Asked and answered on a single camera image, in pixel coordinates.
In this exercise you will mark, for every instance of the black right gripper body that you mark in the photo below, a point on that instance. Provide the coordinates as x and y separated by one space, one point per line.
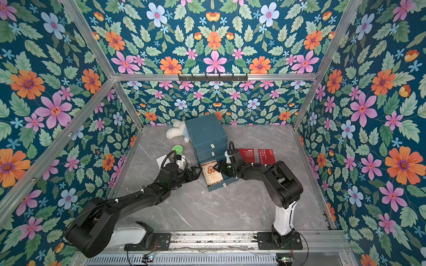
224 168

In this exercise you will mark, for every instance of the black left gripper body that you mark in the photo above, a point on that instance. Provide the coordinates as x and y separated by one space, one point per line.
184 177

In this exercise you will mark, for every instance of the cream postcard orange print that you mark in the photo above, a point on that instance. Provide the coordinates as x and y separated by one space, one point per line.
212 177

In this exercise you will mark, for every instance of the red postcard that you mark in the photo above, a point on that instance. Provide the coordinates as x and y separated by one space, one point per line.
266 156
248 155

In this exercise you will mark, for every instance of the teal drawer cabinet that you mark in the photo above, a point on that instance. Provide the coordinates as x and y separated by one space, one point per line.
210 142

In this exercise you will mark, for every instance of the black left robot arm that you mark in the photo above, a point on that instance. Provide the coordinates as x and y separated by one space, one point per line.
95 228

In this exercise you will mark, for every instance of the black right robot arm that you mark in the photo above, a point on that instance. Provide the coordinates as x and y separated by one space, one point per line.
282 186

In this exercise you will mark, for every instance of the green lidded air freshener can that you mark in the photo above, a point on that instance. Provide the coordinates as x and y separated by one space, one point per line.
178 149

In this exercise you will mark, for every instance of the white rectangular plastic box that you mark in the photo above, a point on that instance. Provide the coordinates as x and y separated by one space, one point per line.
164 160

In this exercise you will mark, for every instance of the white plush toy blue hoodie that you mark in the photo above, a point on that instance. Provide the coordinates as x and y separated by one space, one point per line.
179 129

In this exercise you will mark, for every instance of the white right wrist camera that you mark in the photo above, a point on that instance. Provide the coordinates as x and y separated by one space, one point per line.
229 157

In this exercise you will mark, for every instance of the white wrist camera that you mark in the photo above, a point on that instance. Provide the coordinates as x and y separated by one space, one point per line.
181 162
229 157

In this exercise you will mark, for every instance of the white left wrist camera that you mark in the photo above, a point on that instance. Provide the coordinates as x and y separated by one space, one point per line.
181 162

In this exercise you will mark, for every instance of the metal hook rail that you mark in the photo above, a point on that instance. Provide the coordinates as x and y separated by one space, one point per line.
212 77

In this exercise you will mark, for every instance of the aluminium horizontal frame bar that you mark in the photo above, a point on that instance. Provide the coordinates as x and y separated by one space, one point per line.
254 77

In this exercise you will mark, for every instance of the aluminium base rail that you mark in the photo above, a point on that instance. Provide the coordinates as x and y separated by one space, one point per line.
226 248

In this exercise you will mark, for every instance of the aluminium corner frame post left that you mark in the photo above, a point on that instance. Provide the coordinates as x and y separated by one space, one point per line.
87 34

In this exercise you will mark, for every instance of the aluminium corner frame post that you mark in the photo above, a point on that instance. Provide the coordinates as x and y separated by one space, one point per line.
346 19
87 34

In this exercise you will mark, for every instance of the aluminium corner frame post right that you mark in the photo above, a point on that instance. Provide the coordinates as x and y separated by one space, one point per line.
346 19

